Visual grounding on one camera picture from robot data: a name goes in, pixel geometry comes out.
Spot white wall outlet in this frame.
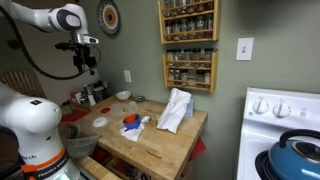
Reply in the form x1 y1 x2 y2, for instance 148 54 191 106
124 70 132 83

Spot lower wooden spice rack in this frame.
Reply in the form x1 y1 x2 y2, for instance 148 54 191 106
162 48 218 93

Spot transparent plastic bowl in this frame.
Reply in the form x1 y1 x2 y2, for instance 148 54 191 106
110 103 123 115

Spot small metal lid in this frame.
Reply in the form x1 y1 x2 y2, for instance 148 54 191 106
134 96 145 102

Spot small red lid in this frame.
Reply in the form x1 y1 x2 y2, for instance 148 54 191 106
101 107 111 114

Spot wooden spice tray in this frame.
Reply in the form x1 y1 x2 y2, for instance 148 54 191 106
70 96 117 112

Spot wooden spice rack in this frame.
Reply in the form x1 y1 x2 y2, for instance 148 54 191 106
158 0 221 44
162 48 218 93

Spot white crumpled napkin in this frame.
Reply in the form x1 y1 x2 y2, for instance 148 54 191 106
120 125 144 142

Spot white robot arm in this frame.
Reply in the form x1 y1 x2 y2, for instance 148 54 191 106
0 0 99 180

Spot small clear plastic cup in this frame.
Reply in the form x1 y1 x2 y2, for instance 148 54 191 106
128 101 138 113

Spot red silicone mat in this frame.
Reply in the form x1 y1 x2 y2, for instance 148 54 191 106
61 110 87 122

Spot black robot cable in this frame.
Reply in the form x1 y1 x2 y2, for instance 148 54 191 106
0 5 103 81

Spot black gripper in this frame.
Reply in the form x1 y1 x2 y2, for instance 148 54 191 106
55 42 97 75

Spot white ceramic bowl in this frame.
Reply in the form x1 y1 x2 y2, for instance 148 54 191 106
116 91 132 100

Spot clear plastic storage bin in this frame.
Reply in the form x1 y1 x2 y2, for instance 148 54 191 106
58 122 100 159

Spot white light switch plate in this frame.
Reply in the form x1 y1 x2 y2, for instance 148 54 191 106
236 38 254 61

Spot white paper bag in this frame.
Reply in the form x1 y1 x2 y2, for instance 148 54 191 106
157 88 193 133

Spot blue bowl with orange inside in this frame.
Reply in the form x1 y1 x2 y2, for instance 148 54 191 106
123 114 141 129

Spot white stove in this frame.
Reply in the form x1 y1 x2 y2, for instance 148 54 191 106
236 87 320 180

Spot upper wooden spice rack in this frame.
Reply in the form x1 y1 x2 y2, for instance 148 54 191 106
158 0 221 44

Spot decorative wall plate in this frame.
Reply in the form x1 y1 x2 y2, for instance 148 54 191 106
97 0 120 36

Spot white round lid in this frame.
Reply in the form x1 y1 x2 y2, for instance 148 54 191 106
92 117 108 128

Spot blue kettle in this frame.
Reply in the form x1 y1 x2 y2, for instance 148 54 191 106
255 129 320 180

